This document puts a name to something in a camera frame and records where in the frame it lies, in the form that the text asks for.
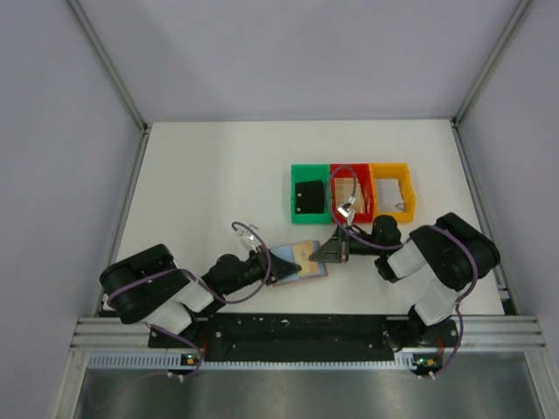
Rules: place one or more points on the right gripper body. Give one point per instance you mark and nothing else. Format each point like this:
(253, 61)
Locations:
(356, 246)

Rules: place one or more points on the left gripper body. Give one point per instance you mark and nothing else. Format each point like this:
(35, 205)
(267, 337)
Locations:
(251, 271)

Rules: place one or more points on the brown leather card holder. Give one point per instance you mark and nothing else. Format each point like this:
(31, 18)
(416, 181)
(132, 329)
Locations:
(285, 252)

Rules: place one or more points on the yellow plastic bin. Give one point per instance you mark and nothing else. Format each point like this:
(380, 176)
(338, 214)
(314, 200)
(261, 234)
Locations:
(401, 172)

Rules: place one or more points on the red plastic bin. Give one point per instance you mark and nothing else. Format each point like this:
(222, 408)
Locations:
(363, 177)

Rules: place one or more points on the green plastic bin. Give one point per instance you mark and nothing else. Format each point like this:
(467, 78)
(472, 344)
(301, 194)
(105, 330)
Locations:
(309, 172)

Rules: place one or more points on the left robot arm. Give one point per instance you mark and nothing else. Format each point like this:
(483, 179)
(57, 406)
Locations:
(150, 287)

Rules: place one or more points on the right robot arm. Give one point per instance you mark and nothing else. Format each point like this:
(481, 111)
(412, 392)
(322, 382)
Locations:
(451, 252)

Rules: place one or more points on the silver cards stack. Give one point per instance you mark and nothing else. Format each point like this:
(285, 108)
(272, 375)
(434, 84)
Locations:
(389, 196)

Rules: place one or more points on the black cards stack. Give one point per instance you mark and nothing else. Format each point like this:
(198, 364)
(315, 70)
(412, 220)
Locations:
(309, 197)

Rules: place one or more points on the gold cards stack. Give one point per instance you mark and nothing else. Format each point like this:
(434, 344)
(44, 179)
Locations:
(343, 192)

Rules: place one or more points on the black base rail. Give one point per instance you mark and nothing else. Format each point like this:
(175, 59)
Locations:
(305, 337)

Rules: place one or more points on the grey cable duct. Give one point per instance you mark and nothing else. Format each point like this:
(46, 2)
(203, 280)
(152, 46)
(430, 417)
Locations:
(133, 361)

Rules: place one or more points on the aluminium frame profile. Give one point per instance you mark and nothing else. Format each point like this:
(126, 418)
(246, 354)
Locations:
(107, 65)

